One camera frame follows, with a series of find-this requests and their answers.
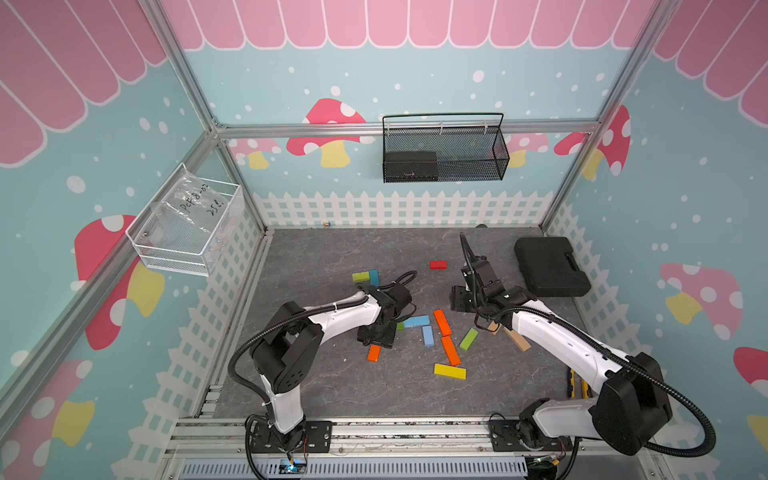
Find orange long block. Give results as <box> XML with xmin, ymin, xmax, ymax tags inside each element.
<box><xmin>367</xmin><ymin>345</ymin><xmax>382</xmax><ymax>363</ymax></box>

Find red-orange block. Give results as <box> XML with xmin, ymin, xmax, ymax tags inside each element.
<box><xmin>433</xmin><ymin>309</ymin><xmax>452</xmax><ymax>337</ymax></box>

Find light blue long block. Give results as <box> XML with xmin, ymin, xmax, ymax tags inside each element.
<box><xmin>402</xmin><ymin>316</ymin><xmax>430</xmax><ymax>328</ymax></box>

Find light blue short block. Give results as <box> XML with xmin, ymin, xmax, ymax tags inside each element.
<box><xmin>422</xmin><ymin>326</ymin><xmax>435</xmax><ymax>347</ymax></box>

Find teal long block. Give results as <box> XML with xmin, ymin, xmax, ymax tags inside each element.
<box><xmin>368</xmin><ymin>270</ymin><xmax>380</xmax><ymax>286</ymax></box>

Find lime green short block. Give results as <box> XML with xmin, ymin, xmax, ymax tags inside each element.
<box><xmin>352</xmin><ymin>271</ymin><xmax>370</xmax><ymax>282</ymax></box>

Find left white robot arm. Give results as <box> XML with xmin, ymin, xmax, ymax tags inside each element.
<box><xmin>227</xmin><ymin>270</ymin><xmax>417</xmax><ymax>453</ymax></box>

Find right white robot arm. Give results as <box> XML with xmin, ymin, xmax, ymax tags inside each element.
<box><xmin>454</xmin><ymin>237</ymin><xmax>717</xmax><ymax>458</ymax></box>

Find orange block middle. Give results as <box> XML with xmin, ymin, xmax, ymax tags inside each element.
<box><xmin>441</xmin><ymin>336</ymin><xmax>461</xmax><ymax>367</ymax></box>

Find lime green block right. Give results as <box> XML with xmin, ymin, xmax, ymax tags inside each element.
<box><xmin>459</xmin><ymin>328</ymin><xmax>479</xmax><ymax>351</ymax></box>

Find red short block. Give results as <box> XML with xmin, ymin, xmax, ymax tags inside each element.
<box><xmin>429</xmin><ymin>260</ymin><xmax>448</xmax><ymax>270</ymax></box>

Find yellow long block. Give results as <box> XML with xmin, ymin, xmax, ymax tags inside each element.
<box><xmin>434</xmin><ymin>364</ymin><xmax>467</xmax><ymax>380</ymax></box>

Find tan wooden long block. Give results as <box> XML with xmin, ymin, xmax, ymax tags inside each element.
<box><xmin>505</xmin><ymin>329</ymin><xmax>531</xmax><ymax>352</ymax></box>

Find black plastic tool case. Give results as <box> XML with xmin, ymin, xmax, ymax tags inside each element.
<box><xmin>514</xmin><ymin>237</ymin><xmax>592</xmax><ymax>297</ymax></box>

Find black box in basket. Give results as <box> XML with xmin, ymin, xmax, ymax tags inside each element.
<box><xmin>382</xmin><ymin>151</ymin><xmax>439</xmax><ymax>183</ymax></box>

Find green circuit board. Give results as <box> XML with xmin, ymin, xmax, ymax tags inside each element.
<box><xmin>278</xmin><ymin>459</ymin><xmax>308</xmax><ymax>475</ymax></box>

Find plastic bag in basket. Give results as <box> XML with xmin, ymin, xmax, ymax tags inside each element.
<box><xmin>143</xmin><ymin>172</ymin><xmax>232</xmax><ymax>267</ymax></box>

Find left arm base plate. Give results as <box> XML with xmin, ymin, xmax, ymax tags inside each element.
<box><xmin>248</xmin><ymin>419</ymin><xmax>333</xmax><ymax>454</ymax></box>

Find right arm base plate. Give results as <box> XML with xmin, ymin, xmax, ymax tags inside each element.
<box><xmin>487</xmin><ymin>417</ymin><xmax>572</xmax><ymax>455</ymax></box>

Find yellow handled pliers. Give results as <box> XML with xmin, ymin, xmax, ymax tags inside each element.
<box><xmin>567</xmin><ymin>369</ymin><xmax>593</xmax><ymax>399</ymax></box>

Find black wire mesh basket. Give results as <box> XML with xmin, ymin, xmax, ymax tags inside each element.
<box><xmin>381</xmin><ymin>112</ymin><xmax>510</xmax><ymax>182</ymax></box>

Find clear wire wall basket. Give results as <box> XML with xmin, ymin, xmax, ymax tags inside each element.
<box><xmin>125</xmin><ymin>164</ymin><xmax>245</xmax><ymax>277</ymax></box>

